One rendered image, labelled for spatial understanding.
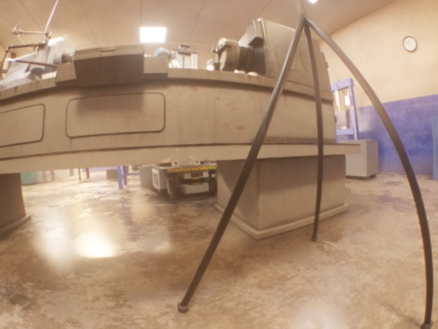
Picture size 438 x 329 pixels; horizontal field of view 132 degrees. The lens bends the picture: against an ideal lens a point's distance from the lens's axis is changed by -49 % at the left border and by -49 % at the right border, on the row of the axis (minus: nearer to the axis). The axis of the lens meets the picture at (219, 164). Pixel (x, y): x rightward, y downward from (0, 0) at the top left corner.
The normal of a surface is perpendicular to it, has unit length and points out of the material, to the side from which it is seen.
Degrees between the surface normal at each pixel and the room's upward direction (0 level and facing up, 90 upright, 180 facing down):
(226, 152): 90
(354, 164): 90
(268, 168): 90
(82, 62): 141
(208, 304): 0
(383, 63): 90
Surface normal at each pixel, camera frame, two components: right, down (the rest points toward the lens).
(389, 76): -0.94, 0.06
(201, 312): -0.04, -1.00
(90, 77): 0.24, 0.79
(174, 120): 0.33, 0.04
